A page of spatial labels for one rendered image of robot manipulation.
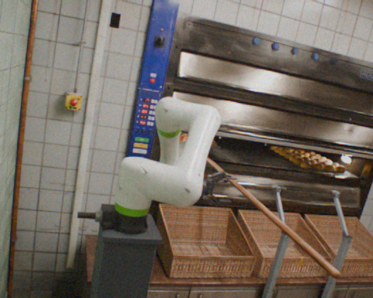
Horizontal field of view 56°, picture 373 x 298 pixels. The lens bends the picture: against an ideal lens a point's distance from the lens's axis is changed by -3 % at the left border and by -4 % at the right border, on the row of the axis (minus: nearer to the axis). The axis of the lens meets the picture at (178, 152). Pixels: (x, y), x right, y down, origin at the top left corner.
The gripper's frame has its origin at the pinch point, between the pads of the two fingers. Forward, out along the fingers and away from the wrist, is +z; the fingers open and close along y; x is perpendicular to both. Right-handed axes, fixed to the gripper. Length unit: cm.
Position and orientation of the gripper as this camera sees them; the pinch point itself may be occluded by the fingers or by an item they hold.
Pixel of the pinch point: (231, 189)
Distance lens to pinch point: 197.5
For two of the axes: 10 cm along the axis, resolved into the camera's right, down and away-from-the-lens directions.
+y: -1.9, 9.5, 2.3
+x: 2.7, 2.8, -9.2
